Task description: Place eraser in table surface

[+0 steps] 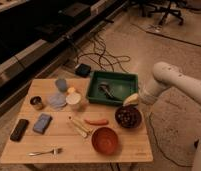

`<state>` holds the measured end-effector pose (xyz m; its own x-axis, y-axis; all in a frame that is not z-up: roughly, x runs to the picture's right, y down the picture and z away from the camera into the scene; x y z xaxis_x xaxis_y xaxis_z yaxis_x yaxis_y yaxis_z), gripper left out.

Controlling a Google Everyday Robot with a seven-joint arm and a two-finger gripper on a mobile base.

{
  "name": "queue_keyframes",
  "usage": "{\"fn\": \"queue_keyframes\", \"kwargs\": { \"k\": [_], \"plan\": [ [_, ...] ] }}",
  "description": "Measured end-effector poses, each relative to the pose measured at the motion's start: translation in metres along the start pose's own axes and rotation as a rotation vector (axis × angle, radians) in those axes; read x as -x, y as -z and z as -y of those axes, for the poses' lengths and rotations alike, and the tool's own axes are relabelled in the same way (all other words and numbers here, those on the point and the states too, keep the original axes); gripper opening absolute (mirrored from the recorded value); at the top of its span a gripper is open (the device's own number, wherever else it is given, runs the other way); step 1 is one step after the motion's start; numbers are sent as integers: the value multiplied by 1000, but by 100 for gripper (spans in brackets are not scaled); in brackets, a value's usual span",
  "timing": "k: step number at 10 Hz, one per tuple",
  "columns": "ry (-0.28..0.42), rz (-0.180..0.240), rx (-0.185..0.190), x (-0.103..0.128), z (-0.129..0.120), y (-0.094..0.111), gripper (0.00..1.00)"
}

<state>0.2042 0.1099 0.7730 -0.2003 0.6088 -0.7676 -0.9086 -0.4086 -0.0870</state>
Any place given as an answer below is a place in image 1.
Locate orange bowl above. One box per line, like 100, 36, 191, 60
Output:
91, 127, 118, 155

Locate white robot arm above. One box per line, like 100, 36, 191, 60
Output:
123, 62, 201, 171

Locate dark patterned bowl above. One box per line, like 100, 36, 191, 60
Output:
115, 105, 142, 128

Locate metal tool in tray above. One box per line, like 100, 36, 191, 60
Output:
98, 82, 114, 99

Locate silver fork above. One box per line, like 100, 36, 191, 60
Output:
28, 148, 63, 156

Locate black eraser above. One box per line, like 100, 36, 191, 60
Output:
10, 119, 29, 142

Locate wooden stick bundle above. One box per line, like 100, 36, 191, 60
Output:
69, 117, 92, 138

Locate black floor cables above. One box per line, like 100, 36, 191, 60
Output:
65, 31, 132, 74

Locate green plastic tray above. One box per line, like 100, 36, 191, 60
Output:
86, 71, 138, 106

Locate cream round container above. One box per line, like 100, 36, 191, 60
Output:
66, 87, 81, 105

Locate small metal can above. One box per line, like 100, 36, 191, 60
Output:
30, 96, 44, 110

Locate black power adapter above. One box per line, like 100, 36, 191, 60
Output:
75, 63, 91, 78

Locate orange carrot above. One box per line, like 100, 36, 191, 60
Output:
84, 119, 109, 126

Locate blue plastic cup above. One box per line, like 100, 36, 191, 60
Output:
55, 79, 67, 92

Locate black office chair base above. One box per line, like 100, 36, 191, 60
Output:
130, 0, 185, 27

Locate black device on shelf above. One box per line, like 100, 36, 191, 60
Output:
35, 2, 91, 42

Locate small wooden table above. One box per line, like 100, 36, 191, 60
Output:
0, 79, 153, 164

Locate blue sponge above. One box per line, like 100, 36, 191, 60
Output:
33, 113, 52, 134

